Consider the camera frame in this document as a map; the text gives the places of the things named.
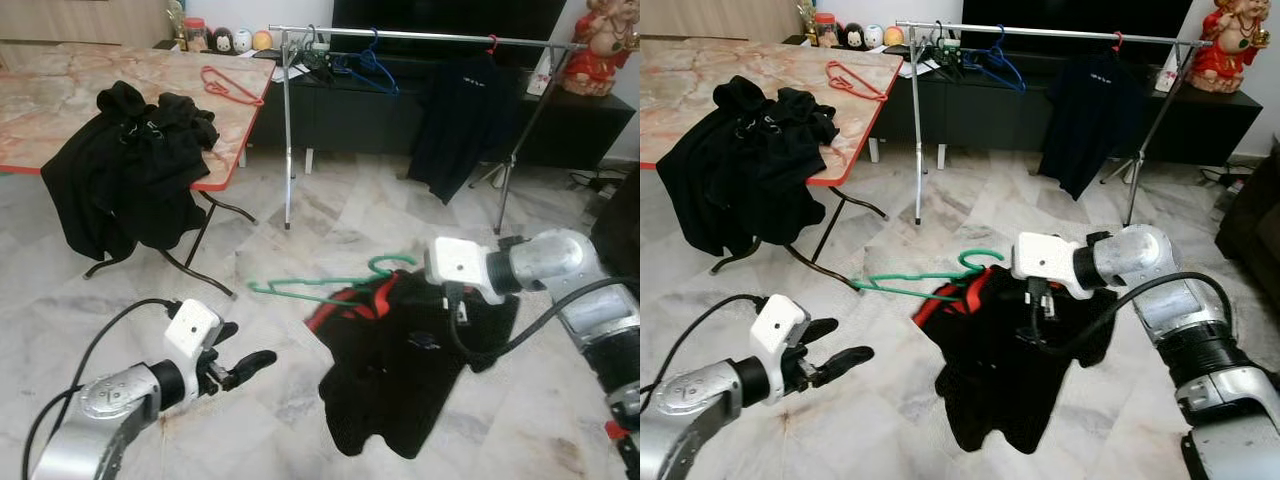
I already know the red gold figurine statue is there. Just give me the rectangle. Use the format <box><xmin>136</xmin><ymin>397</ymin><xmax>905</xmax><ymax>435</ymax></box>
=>
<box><xmin>560</xmin><ymin>0</ymin><xmax>641</xmax><ymax>98</ymax></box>
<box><xmin>1190</xmin><ymin>0</ymin><xmax>1271</xmax><ymax>94</ymax></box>

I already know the black TV console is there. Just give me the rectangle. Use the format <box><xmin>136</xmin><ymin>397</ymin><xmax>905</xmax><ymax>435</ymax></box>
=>
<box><xmin>155</xmin><ymin>38</ymin><xmax>637</xmax><ymax>171</ymax></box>
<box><xmin>782</xmin><ymin>35</ymin><xmax>1264</xmax><ymax>171</ymax></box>

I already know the black television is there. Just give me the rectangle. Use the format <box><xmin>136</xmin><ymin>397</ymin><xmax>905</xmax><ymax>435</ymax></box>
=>
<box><xmin>332</xmin><ymin>0</ymin><xmax>568</xmax><ymax>41</ymax></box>
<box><xmin>962</xmin><ymin>0</ymin><xmax>1194</xmax><ymax>39</ymax></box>

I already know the black red-trimmed garment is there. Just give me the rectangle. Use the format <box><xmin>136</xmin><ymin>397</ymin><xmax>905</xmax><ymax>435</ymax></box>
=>
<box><xmin>912</xmin><ymin>265</ymin><xmax>1119</xmax><ymax>454</ymax></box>
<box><xmin>305</xmin><ymin>268</ymin><xmax>521</xmax><ymax>459</ymax></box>

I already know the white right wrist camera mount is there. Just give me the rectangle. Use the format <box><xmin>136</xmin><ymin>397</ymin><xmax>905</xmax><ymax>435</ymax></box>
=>
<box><xmin>1012</xmin><ymin>231</ymin><xmax>1093</xmax><ymax>301</ymax></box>
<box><xmin>424</xmin><ymin>236</ymin><xmax>508</xmax><ymax>305</ymax></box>

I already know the blue plastic hanger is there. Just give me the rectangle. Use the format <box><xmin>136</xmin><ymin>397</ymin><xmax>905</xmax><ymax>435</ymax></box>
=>
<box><xmin>333</xmin><ymin>28</ymin><xmax>399</xmax><ymax>97</ymax></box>
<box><xmin>962</xmin><ymin>25</ymin><xmax>1027</xmax><ymax>93</ymax></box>

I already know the dark navy shirt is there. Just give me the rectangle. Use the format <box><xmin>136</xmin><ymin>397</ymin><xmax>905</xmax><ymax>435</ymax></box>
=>
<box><xmin>408</xmin><ymin>53</ymin><xmax>521</xmax><ymax>206</ymax></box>
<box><xmin>1038</xmin><ymin>50</ymin><xmax>1144</xmax><ymax>201</ymax></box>

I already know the light wooden cabinet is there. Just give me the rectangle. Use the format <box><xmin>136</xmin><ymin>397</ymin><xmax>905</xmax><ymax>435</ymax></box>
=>
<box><xmin>0</xmin><ymin>0</ymin><xmax>173</xmax><ymax>46</ymax></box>
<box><xmin>640</xmin><ymin>0</ymin><xmax>801</xmax><ymax>43</ymax></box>

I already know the red wire hanger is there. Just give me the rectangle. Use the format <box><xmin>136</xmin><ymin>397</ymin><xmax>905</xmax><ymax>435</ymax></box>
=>
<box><xmin>199</xmin><ymin>65</ymin><xmax>267</xmax><ymax>107</ymax></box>
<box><xmin>826</xmin><ymin>60</ymin><xmax>890</xmax><ymax>103</ymax></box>

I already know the grey fabric sofa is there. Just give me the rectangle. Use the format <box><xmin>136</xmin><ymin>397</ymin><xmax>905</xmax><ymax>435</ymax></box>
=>
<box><xmin>590</xmin><ymin>170</ymin><xmax>641</xmax><ymax>286</ymax></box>
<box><xmin>1215</xmin><ymin>140</ymin><xmax>1280</xmax><ymax>266</ymax></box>

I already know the silver metal clothes rack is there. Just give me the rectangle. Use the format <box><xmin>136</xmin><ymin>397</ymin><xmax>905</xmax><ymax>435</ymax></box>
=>
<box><xmin>266</xmin><ymin>24</ymin><xmax>591</xmax><ymax>235</ymax></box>
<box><xmin>893</xmin><ymin>20</ymin><xmax>1216</xmax><ymax>228</ymax></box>

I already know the white tissue box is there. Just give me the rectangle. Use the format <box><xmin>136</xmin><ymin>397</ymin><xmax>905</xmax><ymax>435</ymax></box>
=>
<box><xmin>525</xmin><ymin>50</ymin><xmax>556</xmax><ymax>98</ymax></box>
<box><xmin>1155</xmin><ymin>45</ymin><xmax>1184</xmax><ymax>93</ymax></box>

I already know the green plastic hanger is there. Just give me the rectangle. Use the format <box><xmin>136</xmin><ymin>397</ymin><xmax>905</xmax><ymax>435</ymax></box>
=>
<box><xmin>247</xmin><ymin>253</ymin><xmax>419</xmax><ymax>306</ymax></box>
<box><xmin>852</xmin><ymin>248</ymin><xmax>1006</xmax><ymax>301</ymax></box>

